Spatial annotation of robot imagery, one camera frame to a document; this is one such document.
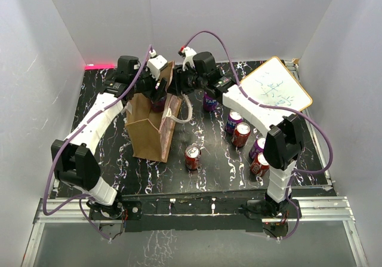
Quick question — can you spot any red cola can front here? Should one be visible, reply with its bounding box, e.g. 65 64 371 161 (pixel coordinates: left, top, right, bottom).
184 145 201 170

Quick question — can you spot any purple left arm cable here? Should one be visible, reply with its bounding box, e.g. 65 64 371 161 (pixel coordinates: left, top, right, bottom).
42 44 158 241

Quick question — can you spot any purple Fanta can back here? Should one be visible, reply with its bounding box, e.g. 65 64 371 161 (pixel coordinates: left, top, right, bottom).
203 93 218 112

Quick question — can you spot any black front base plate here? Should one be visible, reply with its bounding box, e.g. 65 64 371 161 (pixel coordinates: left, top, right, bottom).
87 189 301 232

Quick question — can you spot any red cola can far right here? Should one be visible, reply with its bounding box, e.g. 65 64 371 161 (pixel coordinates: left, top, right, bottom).
250 152 270 177

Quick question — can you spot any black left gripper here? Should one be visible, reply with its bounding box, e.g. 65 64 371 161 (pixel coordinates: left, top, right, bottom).
131 63 167 102

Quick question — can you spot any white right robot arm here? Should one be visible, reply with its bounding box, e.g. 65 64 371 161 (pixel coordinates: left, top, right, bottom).
168 47 312 217

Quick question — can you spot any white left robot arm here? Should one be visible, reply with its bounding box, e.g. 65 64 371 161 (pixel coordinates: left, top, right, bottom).
51 56 168 219

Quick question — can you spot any yellow framed whiteboard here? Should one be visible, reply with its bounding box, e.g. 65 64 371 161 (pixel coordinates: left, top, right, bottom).
241 56 313 111

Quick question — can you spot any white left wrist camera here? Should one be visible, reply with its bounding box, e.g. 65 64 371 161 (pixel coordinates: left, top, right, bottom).
146 49 168 80

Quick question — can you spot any aluminium rail frame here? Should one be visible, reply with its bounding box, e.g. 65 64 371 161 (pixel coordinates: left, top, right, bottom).
20 59 369 267

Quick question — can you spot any red cola can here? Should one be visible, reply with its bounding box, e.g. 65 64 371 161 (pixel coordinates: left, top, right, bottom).
184 145 201 170
231 122 251 148
250 152 270 177

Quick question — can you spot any brown canvas tote bag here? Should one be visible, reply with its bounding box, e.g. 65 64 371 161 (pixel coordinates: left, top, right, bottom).
122 60 194 163

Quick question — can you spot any purple fanta can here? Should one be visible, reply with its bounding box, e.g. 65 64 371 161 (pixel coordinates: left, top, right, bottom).
203 93 218 112
225 109 243 134
150 95 167 113
248 137 266 159

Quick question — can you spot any red cola can centre right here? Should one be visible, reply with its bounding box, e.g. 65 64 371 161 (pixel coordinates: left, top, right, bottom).
231 122 251 148

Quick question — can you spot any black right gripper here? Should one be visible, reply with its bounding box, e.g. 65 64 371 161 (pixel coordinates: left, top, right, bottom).
167 64 207 97

